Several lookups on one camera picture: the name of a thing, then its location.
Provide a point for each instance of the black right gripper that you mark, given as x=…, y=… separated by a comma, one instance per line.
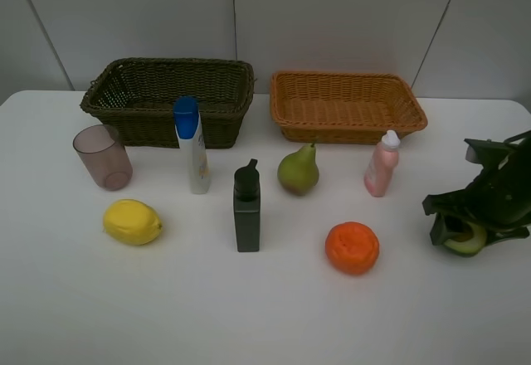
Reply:
x=498, y=198

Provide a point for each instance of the halved avocado with pit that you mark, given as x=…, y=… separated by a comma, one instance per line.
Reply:
x=469, y=242

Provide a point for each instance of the pink bottle white cap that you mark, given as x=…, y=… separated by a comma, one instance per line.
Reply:
x=384, y=160

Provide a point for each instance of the orange tangerine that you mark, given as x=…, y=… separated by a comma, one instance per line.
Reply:
x=352, y=248

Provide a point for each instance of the green pear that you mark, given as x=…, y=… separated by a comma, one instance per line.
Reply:
x=298, y=172

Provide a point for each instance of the orange wicker basket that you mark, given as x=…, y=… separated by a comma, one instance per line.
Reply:
x=343, y=108

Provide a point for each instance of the black square bottle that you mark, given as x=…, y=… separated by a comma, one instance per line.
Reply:
x=247, y=207

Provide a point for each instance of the white bottle blue cap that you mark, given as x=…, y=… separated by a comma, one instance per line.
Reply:
x=188, y=127

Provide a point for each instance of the yellow lemon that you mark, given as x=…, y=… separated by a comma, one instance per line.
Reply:
x=132, y=222

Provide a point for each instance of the dark brown wicker basket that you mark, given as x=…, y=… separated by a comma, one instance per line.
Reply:
x=136, y=96

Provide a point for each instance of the translucent purple plastic cup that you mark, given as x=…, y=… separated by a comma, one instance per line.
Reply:
x=104, y=156

